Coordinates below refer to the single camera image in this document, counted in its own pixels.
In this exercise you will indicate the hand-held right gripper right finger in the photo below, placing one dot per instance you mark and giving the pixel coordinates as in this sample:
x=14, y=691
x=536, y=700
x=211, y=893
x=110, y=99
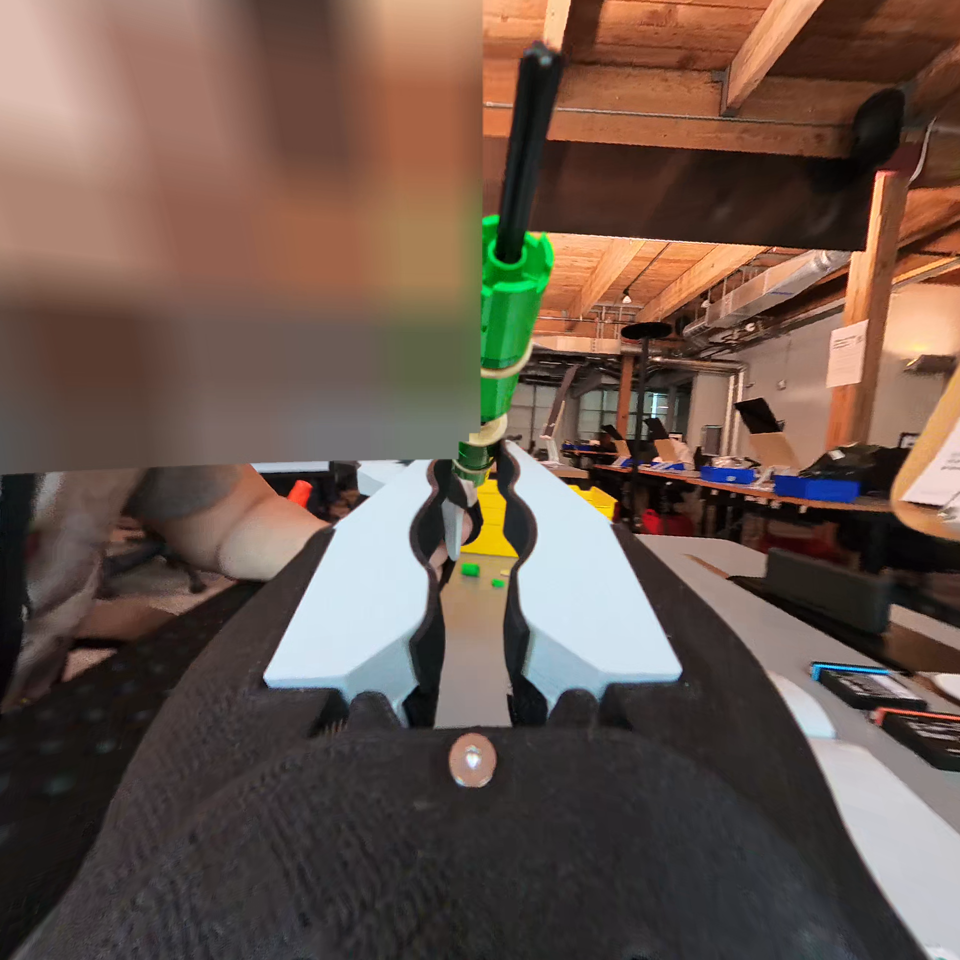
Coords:
x=592, y=607

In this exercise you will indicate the orange plastic piece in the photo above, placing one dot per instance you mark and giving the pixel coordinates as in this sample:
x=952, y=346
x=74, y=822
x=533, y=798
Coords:
x=298, y=492

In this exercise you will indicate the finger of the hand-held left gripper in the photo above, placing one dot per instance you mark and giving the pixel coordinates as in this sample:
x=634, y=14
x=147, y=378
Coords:
x=454, y=529

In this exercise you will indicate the black bag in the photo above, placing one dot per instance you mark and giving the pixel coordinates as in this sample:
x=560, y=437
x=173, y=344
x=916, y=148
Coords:
x=855, y=459

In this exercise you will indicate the yellow plastic bin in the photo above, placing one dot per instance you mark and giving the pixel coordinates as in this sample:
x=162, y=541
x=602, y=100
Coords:
x=495, y=525

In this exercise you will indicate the grey desk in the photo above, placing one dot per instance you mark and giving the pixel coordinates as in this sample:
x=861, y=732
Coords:
x=476, y=660

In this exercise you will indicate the blue plastic bin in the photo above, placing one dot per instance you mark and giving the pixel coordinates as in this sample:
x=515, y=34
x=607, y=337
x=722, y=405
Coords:
x=817, y=489
x=726, y=474

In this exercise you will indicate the black perforated tray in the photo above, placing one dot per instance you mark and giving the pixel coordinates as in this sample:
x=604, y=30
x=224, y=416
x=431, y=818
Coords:
x=67, y=750

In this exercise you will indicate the person's left forearm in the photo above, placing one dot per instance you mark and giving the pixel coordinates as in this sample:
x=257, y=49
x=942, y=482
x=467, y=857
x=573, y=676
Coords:
x=247, y=525

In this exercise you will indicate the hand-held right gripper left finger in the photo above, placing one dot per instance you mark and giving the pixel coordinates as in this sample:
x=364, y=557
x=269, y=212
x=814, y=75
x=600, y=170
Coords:
x=352, y=600

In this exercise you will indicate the cardboard box black lid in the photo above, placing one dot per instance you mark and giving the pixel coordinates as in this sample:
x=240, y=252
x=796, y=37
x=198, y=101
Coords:
x=772, y=442

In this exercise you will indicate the black device orange trim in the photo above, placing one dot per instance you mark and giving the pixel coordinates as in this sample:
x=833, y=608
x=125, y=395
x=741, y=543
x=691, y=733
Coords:
x=926, y=735

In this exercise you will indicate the dark grey box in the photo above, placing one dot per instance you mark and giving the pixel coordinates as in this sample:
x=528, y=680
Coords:
x=832, y=589

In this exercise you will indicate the green toy bamboo stalk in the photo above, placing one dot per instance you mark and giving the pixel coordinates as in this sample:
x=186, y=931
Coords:
x=510, y=315

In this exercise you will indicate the white paper sign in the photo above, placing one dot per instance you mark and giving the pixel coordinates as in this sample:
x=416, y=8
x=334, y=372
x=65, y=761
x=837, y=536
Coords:
x=847, y=352

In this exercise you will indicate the long wooden table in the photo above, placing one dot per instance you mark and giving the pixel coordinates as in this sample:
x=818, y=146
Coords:
x=675, y=474

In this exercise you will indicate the silver ventilation duct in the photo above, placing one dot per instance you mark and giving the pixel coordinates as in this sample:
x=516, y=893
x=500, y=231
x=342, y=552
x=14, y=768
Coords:
x=772, y=289

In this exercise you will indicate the black device blue trim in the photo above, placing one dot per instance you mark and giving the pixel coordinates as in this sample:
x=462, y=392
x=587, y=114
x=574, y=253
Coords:
x=870, y=686

